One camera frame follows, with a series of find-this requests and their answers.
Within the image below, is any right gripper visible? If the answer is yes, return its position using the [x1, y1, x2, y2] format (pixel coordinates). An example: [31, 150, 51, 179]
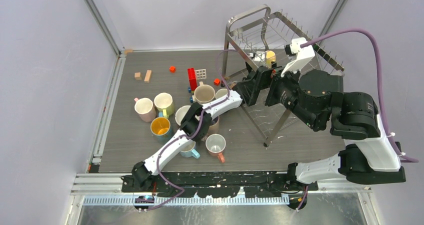
[236, 58, 321, 130]

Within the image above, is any black glossy mug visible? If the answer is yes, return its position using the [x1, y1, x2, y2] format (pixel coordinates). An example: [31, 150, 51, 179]
[215, 88, 229, 100]

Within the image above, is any small yellow cup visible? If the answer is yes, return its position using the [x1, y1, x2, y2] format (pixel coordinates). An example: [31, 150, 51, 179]
[265, 50, 276, 68]

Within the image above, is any cream floral mug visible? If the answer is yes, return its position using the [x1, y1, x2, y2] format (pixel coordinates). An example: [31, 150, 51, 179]
[193, 84, 216, 104]

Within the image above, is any pink cup rack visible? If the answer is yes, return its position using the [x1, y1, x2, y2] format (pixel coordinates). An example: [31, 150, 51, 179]
[201, 116, 220, 142]

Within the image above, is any small salmon cup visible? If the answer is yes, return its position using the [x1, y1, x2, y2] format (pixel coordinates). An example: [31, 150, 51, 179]
[205, 133, 226, 163]

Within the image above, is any dark red cup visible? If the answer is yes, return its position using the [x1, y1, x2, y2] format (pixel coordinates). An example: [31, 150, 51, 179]
[175, 105, 191, 126]

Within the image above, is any light blue cup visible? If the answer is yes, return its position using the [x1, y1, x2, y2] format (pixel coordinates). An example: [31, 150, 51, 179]
[179, 141, 200, 159]

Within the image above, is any pale yellow mug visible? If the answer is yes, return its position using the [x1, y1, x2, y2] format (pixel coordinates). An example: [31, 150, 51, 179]
[153, 92, 175, 119]

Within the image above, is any blue patterned mug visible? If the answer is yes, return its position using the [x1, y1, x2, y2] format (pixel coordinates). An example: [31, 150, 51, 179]
[150, 111, 174, 145]

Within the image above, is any pink faceted mug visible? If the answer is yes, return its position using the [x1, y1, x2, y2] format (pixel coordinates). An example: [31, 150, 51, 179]
[134, 97, 157, 123]

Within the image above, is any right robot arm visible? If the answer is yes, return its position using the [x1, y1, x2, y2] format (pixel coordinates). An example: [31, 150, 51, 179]
[233, 66, 406, 190]

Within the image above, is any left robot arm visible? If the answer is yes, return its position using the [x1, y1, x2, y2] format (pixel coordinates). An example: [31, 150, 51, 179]
[131, 82, 244, 192]

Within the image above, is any steel dish rack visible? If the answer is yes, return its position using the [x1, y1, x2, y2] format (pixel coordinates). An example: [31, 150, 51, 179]
[219, 4, 345, 147]

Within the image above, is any orange cube near grid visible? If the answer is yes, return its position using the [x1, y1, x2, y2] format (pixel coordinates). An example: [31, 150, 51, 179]
[213, 78, 221, 86]

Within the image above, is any white window grid piece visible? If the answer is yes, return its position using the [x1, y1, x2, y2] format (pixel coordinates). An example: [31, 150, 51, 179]
[194, 69, 207, 80]

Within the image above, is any red duplo block tower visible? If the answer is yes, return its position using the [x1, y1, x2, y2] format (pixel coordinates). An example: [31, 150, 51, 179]
[187, 68, 198, 93]

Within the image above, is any orange cube far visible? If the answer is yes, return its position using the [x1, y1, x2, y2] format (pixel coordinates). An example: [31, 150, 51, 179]
[169, 66, 176, 73]

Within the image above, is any tan wooden block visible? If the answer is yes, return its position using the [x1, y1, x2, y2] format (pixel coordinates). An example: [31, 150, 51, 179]
[144, 69, 153, 83]

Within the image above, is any small tan wooden cube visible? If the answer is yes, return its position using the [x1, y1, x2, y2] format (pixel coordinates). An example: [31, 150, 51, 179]
[134, 72, 143, 81]

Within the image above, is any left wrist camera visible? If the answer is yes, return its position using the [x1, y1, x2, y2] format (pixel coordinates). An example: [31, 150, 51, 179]
[248, 51, 267, 67]

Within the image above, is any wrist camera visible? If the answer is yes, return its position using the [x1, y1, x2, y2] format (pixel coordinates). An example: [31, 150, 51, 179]
[248, 51, 267, 67]
[280, 37, 315, 77]

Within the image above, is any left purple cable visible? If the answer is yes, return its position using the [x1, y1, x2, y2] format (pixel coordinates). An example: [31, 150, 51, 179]
[145, 49, 239, 211]

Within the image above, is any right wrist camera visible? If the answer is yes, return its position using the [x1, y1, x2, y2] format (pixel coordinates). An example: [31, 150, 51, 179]
[280, 37, 315, 77]

